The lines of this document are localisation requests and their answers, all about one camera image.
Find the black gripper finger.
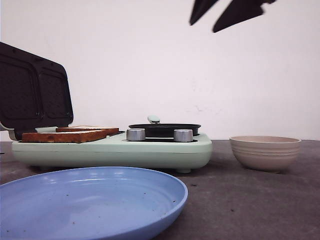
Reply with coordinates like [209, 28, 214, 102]
[189, 0, 218, 26]
[212, 0, 276, 33]

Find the right silver control knob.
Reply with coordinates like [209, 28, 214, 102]
[173, 129, 193, 143]

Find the white bread slice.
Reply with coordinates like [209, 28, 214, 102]
[21, 130, 107, 144]
[55, 125, 119, 135]

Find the left silver control knob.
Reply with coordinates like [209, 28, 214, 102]
[126, 128, 146, 142]

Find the mint green breakfast maker base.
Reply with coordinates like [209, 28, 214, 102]
[12, 130, 212, 173]

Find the beige ribbed bowl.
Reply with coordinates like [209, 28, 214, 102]
[229, 135, 302, 173]

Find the blue plastic plate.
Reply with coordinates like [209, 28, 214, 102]
[0, 167, 188, 240]

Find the silver control knob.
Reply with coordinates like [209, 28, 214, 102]
[126, 128, 146, 142]
[173, 129, 193, 143]

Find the black round frying pan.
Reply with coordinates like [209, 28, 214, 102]
[128, 115, 201, 138]

